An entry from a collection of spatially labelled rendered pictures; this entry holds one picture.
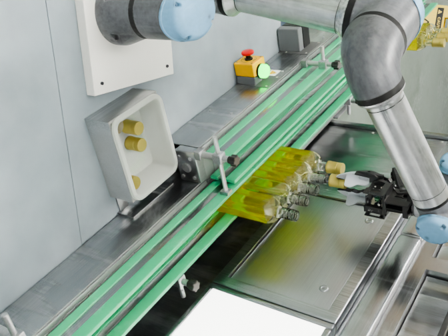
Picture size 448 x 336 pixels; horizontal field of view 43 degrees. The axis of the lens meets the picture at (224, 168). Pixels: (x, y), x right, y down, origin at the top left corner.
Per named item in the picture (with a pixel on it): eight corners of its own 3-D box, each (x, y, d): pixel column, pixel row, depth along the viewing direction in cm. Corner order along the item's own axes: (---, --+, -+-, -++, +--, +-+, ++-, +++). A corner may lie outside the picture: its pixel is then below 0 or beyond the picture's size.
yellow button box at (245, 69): (235, 83, 180) (255, 85, 176) (231, 61, 176) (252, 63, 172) (247, 75, 185) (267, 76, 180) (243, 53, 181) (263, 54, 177)
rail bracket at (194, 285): (154, 293, 143) (196, 309, 136) (147, 272, 140) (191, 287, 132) (164, 283, 146) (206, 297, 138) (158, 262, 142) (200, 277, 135)
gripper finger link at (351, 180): (329, 177, 145) (364, 188, 141) (339, 165, 149) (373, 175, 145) (329, 186, 147) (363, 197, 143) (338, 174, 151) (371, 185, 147)
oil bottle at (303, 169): (241, 176, 167) (307, 190, 156) (239, 160, 165) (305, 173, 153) (251, 167, 171) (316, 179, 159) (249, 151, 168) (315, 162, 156)
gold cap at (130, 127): (119, 123, 138) (133, 125, 136) (129, 117, 141) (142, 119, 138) (123, 135, 140) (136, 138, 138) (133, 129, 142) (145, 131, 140)
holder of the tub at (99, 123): (116, 214, 145) (139, 221, 141) (84, 119, 132) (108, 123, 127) (158, 179, 157) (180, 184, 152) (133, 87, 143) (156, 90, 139)
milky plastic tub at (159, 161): (111, 198, 142) (137, 205, 138) (84, 118, 131) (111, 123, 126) (155, 163, 154) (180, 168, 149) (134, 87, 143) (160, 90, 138)
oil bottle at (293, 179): (231, 186, 163) (297, 201, 152) (227, 169, 161) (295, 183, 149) (241, 176, 167) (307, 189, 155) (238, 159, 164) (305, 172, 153)
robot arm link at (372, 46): (366, 37, 95) (467, 248, 114) (389, 6, 101) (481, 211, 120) (311, 53, 103) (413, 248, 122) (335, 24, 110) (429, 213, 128)
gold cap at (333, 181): (329, 189, 152) (344, 192, 150) (327, 177, 151) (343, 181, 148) (334, 182, 155) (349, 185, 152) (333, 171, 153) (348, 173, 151)
